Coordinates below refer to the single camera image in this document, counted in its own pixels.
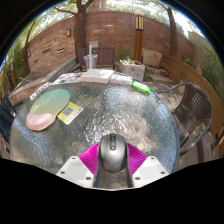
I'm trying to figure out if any green packet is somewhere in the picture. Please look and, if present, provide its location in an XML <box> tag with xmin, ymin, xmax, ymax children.
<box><xmin>130</xmin><ymin>80</ymin><xmax>152</xmax><ymax>95</ymax></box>

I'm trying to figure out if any colourful picture sheet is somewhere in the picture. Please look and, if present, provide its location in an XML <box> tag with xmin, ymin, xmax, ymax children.
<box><xmin>52</xmin><ymin>71</ymin><xmax>84</xmax><ymax>86</ymax></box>

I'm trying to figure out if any tall wooden lamp post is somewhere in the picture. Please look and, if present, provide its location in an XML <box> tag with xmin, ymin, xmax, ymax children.
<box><xmin>133</xmin><ymin>10</ymin><xmax>145</xmax><ymax>63</ymax></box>

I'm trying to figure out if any green and pink mouse pad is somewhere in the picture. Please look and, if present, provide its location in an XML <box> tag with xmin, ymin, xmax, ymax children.
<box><xmin>25</xmin><ymin>88</ymin><xmax>71</xmax><ymax>132</ymax></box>

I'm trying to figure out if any slim leaning tree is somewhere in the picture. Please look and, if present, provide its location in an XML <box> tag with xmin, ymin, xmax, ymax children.
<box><xmin>159</xmin><ymin>3</ymin><xmax>180</xmax><ymax>58</ymax></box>

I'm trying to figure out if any white planter with plants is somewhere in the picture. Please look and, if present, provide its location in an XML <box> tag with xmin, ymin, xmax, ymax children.
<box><xmin>119</xmin><ymin>56</ymin><xmax>146</xmax><ymax>82</ymax></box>

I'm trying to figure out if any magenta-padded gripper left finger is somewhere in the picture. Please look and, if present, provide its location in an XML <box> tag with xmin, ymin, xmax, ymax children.
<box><xmin>55</xmin><ymin>142</ymin><xmax>102</xmax><ymax>189</ymax></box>

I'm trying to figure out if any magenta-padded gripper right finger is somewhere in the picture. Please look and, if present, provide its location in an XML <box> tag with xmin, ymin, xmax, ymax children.
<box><xmin>125</xmin><ymin>142</ymin><xmax>170</xmax><ymax>189</ymax></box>

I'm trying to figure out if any yellow printed card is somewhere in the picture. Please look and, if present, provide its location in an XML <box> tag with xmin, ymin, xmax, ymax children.
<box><xmin>56</xmin><ymin>101</ymin><xmax>85</xmax><ymax>126</ymax></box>

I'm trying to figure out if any thin pale booklet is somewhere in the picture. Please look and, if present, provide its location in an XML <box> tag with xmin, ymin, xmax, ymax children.
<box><xmin>109</xmin><ymin>73</ymin><xmax>134</xmax><ymax>86</ymax></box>

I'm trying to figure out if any forked tree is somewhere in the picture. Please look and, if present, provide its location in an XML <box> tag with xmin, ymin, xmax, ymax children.
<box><xmin>54</xmin><ymin>0</ymin><xmax>98</xmax><ymax>64</ymax></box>

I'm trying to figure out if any grey and black computer mouse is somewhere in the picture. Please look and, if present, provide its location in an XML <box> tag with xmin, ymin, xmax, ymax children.
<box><xmin>97</xmin><ymin>133</ymin><xmax>130</xmax><ymax>173</ymax></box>

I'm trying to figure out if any beige stone slab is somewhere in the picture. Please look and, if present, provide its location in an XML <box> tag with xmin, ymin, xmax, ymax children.
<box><xmin>142</xmin><ymin>48</ymin><xmax>164</xmax><ymax>69</ymax></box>

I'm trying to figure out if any clear plastic cup with straw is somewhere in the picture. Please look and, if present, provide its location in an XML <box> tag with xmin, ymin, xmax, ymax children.
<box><xmin>82</xmin><ymin>43</ymin><xmax>99</xmax><ymax>70</ymax></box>

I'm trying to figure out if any raised stone planter bed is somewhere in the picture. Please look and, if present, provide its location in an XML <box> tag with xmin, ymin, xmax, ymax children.
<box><xmin>9</xmin><ymin>57</ymin><xmax>81</xmax><ymax>105</ymax></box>

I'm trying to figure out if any dark wooden slatted bench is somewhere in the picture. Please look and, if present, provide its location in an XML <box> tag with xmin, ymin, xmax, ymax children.
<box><xmin>78</xmin><ymin>45</ymin><xmax>117</xmax><ymax>72</ymax></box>

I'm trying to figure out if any dark wicker armchair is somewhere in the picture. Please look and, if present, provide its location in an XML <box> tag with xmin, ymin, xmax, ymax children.
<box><xmin>155</xmin><ymin>82</ymin><xmax>213</xmax><ymax>157</ymax></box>

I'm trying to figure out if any open white book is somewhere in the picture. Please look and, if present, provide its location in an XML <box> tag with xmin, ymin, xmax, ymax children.
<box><xmin>79</xmin><ymin>68</ymin><xmax>115</xmax><ymax>85</ymax></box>

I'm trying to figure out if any curved wooden bench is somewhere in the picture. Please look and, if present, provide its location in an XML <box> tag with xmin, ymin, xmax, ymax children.
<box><xmin>159</xmin><ymin>53</ymin><xmax>224</xmax><ymax>134</ymax></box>

